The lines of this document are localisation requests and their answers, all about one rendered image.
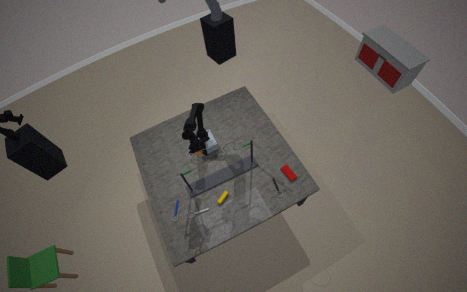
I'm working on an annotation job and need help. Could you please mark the yellow rectangular block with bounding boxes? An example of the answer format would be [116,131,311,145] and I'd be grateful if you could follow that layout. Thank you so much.
[217,191,228,204]

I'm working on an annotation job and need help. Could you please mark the red rectangular block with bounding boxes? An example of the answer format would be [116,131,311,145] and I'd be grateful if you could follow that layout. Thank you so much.
[281,165,297,181]

